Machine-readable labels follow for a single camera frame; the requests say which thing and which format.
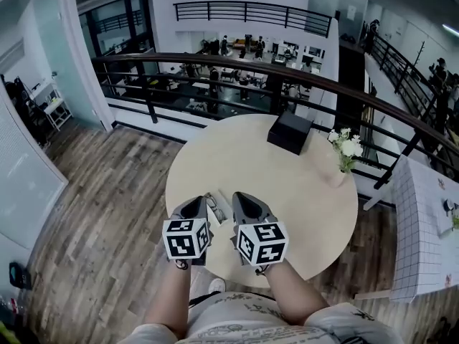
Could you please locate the person's right forearm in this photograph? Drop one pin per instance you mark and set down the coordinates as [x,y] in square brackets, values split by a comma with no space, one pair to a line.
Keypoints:
[294,296]

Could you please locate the yellow-green tablecloth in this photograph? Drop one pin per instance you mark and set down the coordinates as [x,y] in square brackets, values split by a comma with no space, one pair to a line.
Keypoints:
[3,335]

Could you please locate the black railing with wooden handrail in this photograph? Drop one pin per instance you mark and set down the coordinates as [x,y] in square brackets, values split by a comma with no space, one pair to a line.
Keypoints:
[277,91]

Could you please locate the black office chair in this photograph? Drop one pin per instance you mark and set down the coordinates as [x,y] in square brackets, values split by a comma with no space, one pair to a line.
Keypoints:
[21,106]

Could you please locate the large water bottle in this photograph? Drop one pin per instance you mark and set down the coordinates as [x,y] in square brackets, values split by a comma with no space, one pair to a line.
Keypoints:
[9,306]

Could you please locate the small white side table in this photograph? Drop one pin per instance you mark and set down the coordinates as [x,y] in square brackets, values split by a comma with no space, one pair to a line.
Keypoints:
[54,106]

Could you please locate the white printed shirt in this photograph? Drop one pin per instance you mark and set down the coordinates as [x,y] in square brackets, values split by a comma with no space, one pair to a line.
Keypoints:
[244,321]

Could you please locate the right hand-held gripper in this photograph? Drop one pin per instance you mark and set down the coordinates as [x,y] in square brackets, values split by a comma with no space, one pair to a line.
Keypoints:
[263,244]

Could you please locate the person's left forearm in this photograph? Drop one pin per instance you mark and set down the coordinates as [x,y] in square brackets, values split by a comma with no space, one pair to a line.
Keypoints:
[168,299]

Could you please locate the white grid tablecloth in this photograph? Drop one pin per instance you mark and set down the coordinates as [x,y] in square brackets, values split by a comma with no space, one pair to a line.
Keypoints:
[419,235]

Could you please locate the black box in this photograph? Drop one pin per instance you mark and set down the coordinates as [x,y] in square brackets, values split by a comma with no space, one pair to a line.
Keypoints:
[288,133]

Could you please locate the black walkway railing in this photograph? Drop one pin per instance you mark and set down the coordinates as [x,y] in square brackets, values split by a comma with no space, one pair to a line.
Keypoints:
[385,54]

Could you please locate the small grey object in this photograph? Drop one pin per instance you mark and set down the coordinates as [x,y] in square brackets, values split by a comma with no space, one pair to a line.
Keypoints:
[448,205]

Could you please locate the black upper floor railing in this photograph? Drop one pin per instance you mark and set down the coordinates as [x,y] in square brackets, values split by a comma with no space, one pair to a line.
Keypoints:
[245,11]

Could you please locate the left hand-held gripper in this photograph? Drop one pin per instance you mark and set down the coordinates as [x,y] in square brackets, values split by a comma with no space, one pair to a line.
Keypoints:
[184,240]

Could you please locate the black waste bin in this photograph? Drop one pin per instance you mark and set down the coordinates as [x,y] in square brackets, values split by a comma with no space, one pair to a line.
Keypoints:
[18,274]

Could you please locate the pink flowers in small vase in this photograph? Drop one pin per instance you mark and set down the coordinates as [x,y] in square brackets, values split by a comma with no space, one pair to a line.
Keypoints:
[455,220]

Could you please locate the person's white shoe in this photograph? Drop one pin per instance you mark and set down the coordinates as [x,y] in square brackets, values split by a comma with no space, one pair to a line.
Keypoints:
[217,286]

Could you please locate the black coat rack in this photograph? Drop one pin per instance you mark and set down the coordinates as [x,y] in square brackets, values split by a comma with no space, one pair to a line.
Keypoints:
[420,61]

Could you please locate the white flowers in beige vase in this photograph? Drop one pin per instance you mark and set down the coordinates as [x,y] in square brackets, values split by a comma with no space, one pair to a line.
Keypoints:
[348,149]

